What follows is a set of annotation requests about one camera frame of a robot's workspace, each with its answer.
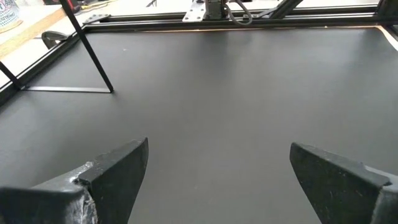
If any black diagonal frame strut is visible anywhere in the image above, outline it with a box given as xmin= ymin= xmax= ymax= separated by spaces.
xmin=269 ymin=0 xmax=304 ymax=19

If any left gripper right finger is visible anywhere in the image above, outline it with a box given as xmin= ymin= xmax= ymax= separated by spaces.
xmin=289 ymin=142 xmax=398 ymax=224

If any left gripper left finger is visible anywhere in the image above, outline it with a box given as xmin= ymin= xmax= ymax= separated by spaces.
xmin=0 ymin=137 xmax=149 ymax=224

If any black frame handle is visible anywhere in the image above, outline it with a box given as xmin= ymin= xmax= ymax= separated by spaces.
xmin=41 ymin=30 xmax=70 ymax=50

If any silver mounting bracket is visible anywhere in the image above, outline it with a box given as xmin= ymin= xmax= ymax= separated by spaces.
xmin=182 ymin=0 xmax=206 ymax=23

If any gray looped cable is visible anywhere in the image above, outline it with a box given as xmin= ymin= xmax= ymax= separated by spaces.
xmin=223 ymin=0 xmax=253 ymax=26

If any wooden shelf black frame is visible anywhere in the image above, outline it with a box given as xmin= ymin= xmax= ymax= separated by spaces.
xmin=0 ymin=0 xmax=114 ymax=94

